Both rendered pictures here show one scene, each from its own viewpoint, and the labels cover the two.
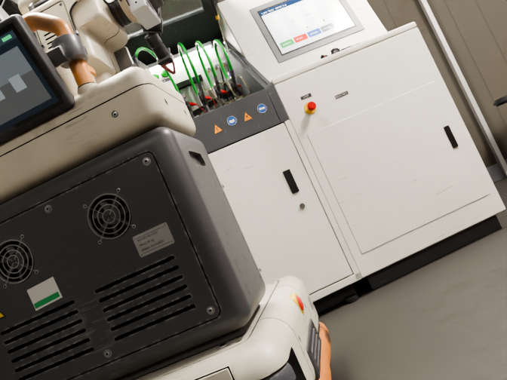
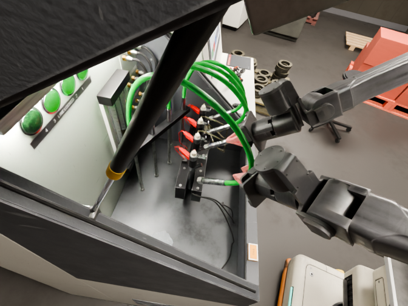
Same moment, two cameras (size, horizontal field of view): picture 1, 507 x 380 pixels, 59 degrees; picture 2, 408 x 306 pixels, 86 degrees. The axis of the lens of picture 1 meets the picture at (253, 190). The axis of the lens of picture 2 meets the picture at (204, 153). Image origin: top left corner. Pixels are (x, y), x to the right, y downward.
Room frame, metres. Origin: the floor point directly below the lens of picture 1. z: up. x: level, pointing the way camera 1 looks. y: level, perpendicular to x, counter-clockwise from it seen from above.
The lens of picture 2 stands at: (1.99, 0.56, 1.67)
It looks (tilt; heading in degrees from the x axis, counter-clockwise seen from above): 50 degrees down; 277
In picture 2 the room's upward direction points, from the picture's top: 10 degrees clockwise
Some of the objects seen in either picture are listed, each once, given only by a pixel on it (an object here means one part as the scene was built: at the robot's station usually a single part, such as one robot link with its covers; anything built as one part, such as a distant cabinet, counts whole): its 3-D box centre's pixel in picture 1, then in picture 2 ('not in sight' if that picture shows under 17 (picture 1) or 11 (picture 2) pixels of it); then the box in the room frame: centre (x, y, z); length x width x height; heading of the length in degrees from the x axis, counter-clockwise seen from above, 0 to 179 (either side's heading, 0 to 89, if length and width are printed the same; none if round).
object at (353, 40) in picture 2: not in sight; (372, 47); (-0.36, -4.64, 0.05); 1.10 x 0.74 x 0.10; 174
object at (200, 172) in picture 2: not in sight; (193, 164); (2.09, 0.00, 0.91); 0.34 x 0.10 x 0.15; 97
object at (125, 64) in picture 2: (222, 83); (135, 78); (2.37, -0.08, 1.20); 0.13 x 0.03 x 0.31; 97
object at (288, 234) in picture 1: (246, 229); not in sight; (1.82, 0.09, 0.44); 0.65 x 0.02 x 0.68; 97
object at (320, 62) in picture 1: (339, 62); (235, 85); (2.02, -0.59, 0.96); 0.70 x 0.22 x 0.03; 97
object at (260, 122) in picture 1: (204, 135); (245, 202); (1.84, 0.09, 0.87); 0.62 x 0.04 x 0.16; 97
